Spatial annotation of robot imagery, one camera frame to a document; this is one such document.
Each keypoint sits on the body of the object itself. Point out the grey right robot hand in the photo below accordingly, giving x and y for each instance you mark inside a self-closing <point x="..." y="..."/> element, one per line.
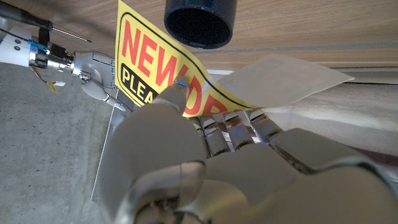
<point x="93" y="71"/>

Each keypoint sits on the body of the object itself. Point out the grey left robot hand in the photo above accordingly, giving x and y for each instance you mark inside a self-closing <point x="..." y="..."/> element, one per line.
<point x="217" y="180"/>

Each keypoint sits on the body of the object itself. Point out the yellow new driver bumper sticker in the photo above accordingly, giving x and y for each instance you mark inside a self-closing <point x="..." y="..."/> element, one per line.
<point x="146" y="56"/>

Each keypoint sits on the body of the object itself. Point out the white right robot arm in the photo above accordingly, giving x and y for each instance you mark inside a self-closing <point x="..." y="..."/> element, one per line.
<point x="14" y="46"/>

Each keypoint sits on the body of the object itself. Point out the black and blue screwdriver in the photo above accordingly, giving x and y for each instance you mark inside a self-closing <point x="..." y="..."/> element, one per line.
<point x="25" y="17"/>

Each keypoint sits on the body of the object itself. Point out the dark blue ceramic mug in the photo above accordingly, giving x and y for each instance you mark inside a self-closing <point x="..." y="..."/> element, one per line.
<point x="199" y="25"/>

